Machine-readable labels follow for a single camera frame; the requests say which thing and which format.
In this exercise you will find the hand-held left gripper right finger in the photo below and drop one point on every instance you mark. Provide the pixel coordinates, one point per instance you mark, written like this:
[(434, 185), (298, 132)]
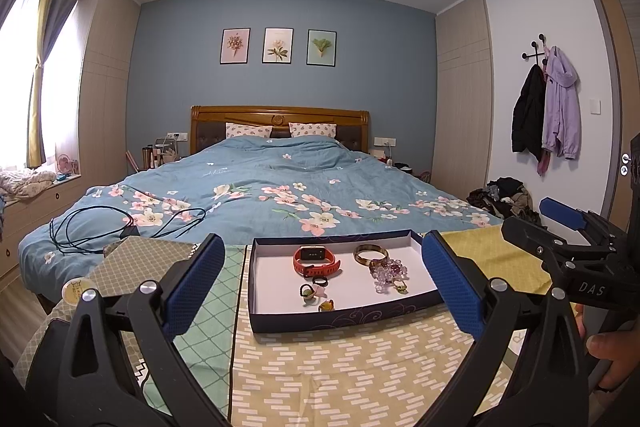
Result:
[(452, 282)]

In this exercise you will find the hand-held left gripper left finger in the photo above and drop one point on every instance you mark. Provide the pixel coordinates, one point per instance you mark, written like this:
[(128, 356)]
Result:
[(195, 282)]

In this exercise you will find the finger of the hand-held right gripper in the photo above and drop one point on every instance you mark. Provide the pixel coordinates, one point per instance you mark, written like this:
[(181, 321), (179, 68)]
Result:
[(562, 212), (522, 232)]

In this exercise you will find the navy cardboard box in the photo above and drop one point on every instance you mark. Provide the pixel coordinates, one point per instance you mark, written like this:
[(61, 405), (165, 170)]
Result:
[(280, 287)]

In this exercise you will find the tortoiseshell bangle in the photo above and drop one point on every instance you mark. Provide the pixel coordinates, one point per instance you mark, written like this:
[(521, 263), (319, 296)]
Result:
[(361, 259)]

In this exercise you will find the orange smartwatch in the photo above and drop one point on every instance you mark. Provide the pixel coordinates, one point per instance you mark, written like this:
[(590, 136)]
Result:
[(302, 264)]

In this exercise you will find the person's right hand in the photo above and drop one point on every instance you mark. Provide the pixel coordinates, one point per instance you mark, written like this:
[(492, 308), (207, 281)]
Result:
[(615, 357)]

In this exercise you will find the yellow cloth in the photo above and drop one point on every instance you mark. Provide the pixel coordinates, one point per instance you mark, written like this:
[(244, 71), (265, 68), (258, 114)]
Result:
[(500, 257)]

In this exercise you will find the pile of dark clothes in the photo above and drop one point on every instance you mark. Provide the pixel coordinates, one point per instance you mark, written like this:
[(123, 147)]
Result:
[(500, 197)]

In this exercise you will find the purple jacket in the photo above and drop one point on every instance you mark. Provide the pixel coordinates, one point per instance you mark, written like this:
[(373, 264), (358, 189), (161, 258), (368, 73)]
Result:
[(562, 107)]

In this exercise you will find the black jacket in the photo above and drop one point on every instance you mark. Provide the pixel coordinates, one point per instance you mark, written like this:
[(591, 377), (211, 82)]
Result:
[(529, 112)]

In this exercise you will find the nightstand clutter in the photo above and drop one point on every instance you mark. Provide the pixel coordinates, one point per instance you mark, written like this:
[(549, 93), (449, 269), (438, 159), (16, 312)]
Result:
[(160, 154)]

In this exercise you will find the blue floral duvet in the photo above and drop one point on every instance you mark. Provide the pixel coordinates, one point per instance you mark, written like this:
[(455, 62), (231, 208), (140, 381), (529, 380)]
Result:
[(280, 177)]

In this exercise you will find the beige wardrobe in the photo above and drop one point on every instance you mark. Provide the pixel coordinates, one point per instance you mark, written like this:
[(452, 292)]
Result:
[(465, 97), (107, 82)]

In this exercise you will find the wooden door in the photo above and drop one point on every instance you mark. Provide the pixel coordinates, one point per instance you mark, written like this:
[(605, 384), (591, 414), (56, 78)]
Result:
[(622, 72)]

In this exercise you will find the patchwork patterned cloth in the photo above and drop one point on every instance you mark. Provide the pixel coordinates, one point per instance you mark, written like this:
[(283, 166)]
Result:
[(325, 372)]

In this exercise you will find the white dotted pillow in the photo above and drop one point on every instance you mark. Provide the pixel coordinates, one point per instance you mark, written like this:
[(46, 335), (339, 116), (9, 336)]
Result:
[(312, 130), (247, 130)]

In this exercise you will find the window bench cabinet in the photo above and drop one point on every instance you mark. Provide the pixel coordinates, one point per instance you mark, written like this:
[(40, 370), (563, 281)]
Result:
[(35, 227)]

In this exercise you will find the small pink fan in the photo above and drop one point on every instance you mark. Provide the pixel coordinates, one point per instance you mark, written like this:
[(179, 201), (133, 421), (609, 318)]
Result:
[(66, 164)]

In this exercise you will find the wooden headboard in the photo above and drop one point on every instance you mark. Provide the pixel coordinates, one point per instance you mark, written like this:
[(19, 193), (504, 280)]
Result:
[(280, 114)]

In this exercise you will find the pile of light laundry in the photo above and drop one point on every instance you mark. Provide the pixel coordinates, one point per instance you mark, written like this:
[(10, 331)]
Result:
[(25, 184)]

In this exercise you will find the pink framed flower picture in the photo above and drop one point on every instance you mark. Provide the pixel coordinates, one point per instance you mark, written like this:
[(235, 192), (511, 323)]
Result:
[(235, 46)]

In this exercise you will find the cream framed flower picture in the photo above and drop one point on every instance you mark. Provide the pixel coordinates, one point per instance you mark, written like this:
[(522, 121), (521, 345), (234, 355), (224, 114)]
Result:
[(278, 45)]

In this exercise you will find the green framed leaf picture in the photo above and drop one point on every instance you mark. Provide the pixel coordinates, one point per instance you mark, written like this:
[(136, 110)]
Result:
[(322, 47)]

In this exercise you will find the grey and yellow curtains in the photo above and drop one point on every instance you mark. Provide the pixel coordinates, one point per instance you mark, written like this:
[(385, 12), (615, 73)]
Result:
[(47, 57)]

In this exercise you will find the white light switch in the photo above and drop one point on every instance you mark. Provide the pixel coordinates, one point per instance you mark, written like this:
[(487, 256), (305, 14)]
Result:
[(594, 107)]

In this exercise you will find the white wall socket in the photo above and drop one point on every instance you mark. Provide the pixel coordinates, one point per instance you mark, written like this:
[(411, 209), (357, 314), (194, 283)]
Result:
[(178, 137), (385, 142)]

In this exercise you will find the black wall coat hook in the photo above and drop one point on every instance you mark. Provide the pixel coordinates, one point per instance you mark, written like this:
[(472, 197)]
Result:
[(534, 49)]

